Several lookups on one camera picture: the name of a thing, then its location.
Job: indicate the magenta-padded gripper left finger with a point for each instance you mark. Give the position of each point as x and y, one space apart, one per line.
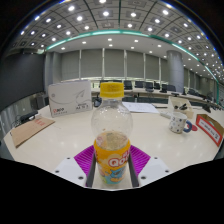
68 170

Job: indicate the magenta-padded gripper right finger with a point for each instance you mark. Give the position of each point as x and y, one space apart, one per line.
155 170

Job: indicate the clear bottle yellow cap label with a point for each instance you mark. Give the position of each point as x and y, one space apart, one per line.
111 133

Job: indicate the white remote control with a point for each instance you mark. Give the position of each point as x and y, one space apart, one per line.
165 115

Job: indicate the white printed paper sheet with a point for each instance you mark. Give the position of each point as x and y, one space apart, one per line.
140 107

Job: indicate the black desk telephone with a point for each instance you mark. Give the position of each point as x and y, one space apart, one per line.
28 116

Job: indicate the black handheld tool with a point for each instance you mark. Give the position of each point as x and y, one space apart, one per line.
182 107

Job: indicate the brown cardboard box red label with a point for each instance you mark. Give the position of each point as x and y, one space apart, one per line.
210 128

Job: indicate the beige compartment organizer tray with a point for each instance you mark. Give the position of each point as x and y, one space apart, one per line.
178 103

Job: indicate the white cardboard paper box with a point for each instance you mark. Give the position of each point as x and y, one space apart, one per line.
70 98

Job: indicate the long curved conference desk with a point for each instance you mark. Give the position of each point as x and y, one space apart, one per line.
156 95

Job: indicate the row of black office chairs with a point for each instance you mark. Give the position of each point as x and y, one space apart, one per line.
148 85

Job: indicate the group of ceiling lights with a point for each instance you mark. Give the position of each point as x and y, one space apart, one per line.
106 14

